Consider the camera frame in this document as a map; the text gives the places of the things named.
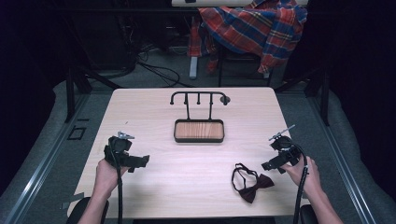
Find white table top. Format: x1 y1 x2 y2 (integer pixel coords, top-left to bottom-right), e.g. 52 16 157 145
170 0 310 8

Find black chair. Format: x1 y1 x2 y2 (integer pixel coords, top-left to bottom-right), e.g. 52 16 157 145
217 46 275 88

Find white table leg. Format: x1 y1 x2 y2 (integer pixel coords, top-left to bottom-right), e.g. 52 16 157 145
189 55 199 80

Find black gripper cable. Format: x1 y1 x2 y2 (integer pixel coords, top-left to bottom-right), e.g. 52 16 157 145
109 141 124 224
288 141 310 224

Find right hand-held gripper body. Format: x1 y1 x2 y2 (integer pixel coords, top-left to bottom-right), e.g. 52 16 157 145
268 123 303 166

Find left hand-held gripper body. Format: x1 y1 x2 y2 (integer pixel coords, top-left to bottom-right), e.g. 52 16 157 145
103 131 135 168

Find grey tape strip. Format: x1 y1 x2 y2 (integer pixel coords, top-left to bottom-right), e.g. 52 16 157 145
60 191 86 210

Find red blue plaid shirt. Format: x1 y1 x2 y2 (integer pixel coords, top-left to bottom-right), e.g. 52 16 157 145
187 0 309 75

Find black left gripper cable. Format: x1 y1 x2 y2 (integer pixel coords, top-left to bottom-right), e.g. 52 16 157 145
109 141 124 224

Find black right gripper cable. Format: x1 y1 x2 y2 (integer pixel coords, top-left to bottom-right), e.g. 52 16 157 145
288 141 310 224

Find person's left hand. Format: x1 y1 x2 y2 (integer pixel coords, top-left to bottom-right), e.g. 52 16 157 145
94 158 131 199

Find dark chair armrest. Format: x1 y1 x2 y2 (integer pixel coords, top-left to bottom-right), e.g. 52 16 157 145
65 196 110 224
299 203 319 224

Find aluminium floor rail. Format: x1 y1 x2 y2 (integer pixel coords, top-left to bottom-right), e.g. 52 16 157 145
2 92 92 224
306 92 378 224

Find person's right hand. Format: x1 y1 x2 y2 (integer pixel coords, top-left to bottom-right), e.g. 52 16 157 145
281 155 322 199

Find black cables on floor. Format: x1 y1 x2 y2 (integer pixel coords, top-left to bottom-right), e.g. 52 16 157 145
124 43 195 89

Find black metal frame stand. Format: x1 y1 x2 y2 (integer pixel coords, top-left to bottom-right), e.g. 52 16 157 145
64 64 123 124
273 66 332 128

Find dark red bow tie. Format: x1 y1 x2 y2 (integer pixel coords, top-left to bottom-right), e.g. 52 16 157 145
231 162 276 204

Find black rack with wooden tray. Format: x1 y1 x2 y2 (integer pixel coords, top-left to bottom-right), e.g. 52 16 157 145
169 91 232 145

